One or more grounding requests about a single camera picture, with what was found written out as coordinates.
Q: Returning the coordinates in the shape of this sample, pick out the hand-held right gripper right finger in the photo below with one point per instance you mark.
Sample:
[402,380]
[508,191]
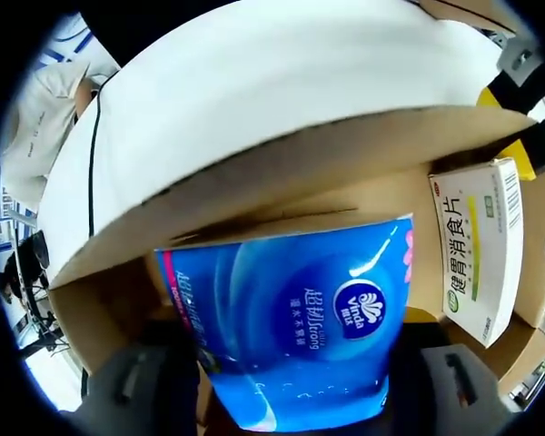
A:
[436,409]

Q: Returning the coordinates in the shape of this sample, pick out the blue tissue box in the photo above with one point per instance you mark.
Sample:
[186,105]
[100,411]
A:
[277,295]

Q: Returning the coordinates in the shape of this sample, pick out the person's black shirt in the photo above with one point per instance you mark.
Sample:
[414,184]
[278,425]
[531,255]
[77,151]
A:
[141,27]

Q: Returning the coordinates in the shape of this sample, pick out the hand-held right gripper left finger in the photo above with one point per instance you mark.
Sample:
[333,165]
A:
[154,409]

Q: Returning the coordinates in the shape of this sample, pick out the white medicine box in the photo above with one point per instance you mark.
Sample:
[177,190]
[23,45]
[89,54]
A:
[477,254]

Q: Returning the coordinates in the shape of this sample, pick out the brown cardboard shoe box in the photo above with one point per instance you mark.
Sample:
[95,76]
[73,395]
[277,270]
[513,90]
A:
[300,159]

